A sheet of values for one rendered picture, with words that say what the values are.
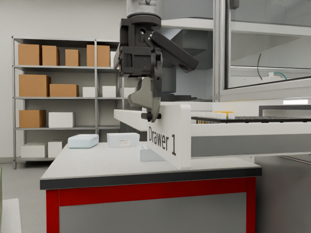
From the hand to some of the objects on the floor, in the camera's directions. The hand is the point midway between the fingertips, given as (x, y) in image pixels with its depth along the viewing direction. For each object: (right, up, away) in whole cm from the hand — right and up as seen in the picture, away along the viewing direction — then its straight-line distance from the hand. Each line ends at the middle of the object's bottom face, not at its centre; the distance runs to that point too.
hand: (154, 115), depth 58 cm
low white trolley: (-5, -89, +44) cm, 99 cm away
